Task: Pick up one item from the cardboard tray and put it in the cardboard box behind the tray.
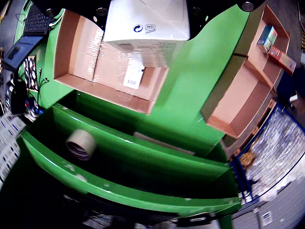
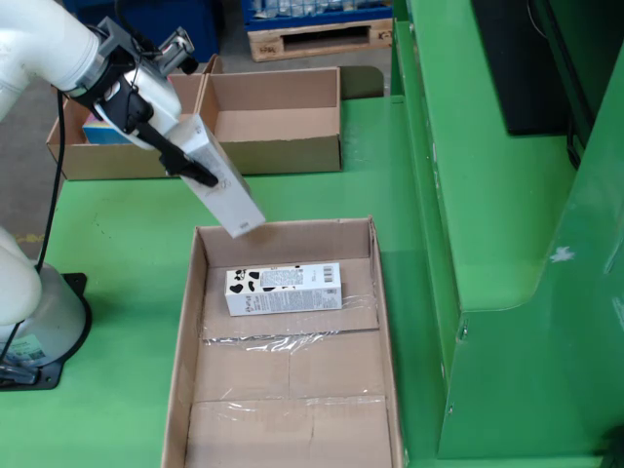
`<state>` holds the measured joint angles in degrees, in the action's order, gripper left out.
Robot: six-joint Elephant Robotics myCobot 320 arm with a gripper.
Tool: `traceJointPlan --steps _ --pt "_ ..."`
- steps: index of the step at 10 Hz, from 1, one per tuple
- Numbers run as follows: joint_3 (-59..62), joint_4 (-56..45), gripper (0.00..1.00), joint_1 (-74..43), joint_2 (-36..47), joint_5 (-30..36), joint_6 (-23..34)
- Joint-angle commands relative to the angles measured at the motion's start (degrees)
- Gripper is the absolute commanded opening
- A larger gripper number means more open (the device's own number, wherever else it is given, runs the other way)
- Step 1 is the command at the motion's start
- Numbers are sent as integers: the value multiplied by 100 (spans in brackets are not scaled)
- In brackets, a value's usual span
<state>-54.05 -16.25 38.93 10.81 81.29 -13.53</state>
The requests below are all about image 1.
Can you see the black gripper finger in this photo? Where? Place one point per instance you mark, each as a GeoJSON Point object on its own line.
{"type": "Point", "coordinates": [95, 9]}
{"type": "Point", "coordinates": [209, 9]}

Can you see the plain white carton box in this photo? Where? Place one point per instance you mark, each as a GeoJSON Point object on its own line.
{"type": "Point", "coordinates": [143, 23]}

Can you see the large shallow cardboard tray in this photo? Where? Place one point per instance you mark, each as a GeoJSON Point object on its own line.
{"type": "Point", "coordinates": [78, 35]}

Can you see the blue iridescent carton box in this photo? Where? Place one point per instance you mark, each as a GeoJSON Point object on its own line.
{"type": "Point", "coordinates": [268, 38]}

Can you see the cow print white carton box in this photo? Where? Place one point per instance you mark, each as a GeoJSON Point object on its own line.
{"type": "Point", "coordinates": [133, 76]}

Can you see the tall pink red carton box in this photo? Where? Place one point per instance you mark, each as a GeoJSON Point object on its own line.
{"type": "Point", "coordinates": [283, 60]}

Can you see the empty cardboard box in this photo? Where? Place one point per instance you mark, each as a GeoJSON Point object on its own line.
{"type": "Point", "coordinates": [238, 100]}

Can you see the black laptop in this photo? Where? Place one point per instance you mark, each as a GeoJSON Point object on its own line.
{"type": "Point", "coordinates": [35, 21]}

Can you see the black patterned panel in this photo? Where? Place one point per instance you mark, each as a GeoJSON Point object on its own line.
{"type": "Point", "coordinates": [31, 74]}

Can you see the wooden pallet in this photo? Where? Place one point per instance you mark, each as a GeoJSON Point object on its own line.
{"type": "Point", "coordinates": [267, 112]}

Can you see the black bag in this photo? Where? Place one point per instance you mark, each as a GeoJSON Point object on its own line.
{"type": "Point", "coordinates": [19, 100]}

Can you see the beige tape roll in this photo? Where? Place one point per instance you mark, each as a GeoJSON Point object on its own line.
{"type": "Point", "coordinates": [81, 144]}

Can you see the printed paper sheets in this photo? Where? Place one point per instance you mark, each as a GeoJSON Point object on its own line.
{"type": "Point", "coordinates": [9, 143]}

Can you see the green metal machine housing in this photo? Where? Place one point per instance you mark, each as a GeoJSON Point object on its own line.
{"type": "Point", "coordinates": [119, 190]}

